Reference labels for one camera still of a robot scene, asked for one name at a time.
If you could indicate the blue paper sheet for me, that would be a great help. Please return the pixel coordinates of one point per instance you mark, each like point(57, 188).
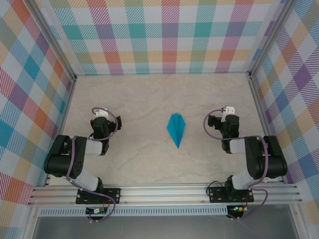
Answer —
point(175, 129)

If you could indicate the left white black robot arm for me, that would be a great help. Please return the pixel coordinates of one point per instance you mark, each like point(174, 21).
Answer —
point(84, 179)

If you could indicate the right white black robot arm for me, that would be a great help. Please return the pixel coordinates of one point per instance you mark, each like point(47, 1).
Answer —
point(239, 147)

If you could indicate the circuit board with green light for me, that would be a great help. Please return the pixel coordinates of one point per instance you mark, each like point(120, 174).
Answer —
point(238, 208)

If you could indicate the small black circuit board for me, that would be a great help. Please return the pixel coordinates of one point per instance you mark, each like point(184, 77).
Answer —
point(96, 211)

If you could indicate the aluminium side rail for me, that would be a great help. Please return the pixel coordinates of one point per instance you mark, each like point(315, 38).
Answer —
point(62, 124)
point(264, 124)

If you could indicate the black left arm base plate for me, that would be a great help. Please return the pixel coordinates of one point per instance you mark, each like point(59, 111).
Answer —
point(113, 195)

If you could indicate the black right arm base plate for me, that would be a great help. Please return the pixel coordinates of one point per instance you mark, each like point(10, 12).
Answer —
point(216, 195)

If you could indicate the aluminium mounting rail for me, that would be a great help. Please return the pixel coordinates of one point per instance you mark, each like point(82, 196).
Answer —
point(162, 194)

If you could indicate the aluminium frame post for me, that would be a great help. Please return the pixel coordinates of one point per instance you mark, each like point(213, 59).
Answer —
point(271, 37)
point(53, 41)

